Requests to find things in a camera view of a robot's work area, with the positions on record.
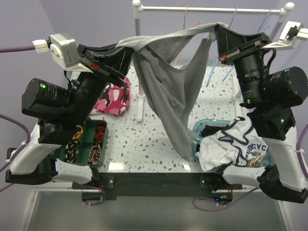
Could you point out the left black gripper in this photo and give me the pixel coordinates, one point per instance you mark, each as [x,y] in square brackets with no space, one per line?
[111,61]

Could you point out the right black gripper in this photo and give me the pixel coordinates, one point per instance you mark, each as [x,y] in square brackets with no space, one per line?
[229,42]

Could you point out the grey tank top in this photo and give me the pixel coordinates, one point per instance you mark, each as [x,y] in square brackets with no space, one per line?
[172,92]

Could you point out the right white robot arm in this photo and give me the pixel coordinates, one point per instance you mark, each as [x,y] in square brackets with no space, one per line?
[269,97]

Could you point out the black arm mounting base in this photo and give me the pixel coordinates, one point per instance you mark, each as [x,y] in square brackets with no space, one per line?
[161,184]

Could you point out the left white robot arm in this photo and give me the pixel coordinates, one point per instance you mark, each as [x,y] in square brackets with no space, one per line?
[60,111]

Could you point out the pink camouflage garment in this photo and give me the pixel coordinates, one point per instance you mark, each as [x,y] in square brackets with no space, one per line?
[114,100]

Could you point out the white clothes rack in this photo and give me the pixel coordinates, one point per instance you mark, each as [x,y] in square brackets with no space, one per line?
[138,8]

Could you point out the orange black rolled tie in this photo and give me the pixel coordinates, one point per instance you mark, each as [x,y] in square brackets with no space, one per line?
[100,131]

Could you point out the yellow rolled tie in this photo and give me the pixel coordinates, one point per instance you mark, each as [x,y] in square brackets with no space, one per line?
[77,137]

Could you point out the green divided organizer tray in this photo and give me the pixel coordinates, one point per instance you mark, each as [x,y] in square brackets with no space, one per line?
[85,144]

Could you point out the clear blue plastic basket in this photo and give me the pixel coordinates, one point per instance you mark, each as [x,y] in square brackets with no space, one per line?
[202,125]

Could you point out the brown patterned rolled tie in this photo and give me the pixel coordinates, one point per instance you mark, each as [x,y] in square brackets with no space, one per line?
[95,154]

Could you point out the black white rolled tie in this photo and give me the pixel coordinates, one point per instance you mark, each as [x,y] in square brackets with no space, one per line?
[71,151]

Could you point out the white navy trimmed shirt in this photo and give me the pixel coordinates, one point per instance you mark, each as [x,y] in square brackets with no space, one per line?
[231,149]

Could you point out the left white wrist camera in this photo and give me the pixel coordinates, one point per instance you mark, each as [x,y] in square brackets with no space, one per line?
[63,49]

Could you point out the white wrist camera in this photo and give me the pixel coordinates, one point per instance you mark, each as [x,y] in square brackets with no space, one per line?
[292,33]
[63,49]

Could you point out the right blue wire hanger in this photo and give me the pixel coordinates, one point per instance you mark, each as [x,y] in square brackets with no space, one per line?
[259,29]

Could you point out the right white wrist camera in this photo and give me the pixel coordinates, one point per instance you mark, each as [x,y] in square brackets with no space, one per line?
[292,33]

